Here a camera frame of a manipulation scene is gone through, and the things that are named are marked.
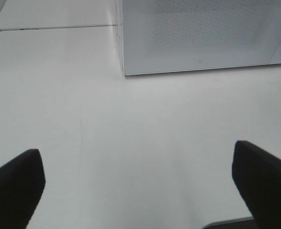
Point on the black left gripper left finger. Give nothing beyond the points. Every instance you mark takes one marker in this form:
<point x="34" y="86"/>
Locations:
<point x="22" y="181"/>

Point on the white microwave oven body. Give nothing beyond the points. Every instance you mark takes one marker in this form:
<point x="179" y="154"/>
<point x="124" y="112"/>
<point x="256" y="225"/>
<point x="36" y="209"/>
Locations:
<point x="121" y="35"/>

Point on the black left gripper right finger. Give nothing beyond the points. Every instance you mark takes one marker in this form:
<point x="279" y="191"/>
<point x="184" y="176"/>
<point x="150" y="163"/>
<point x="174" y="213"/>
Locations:
<point x="257" y="176"/>

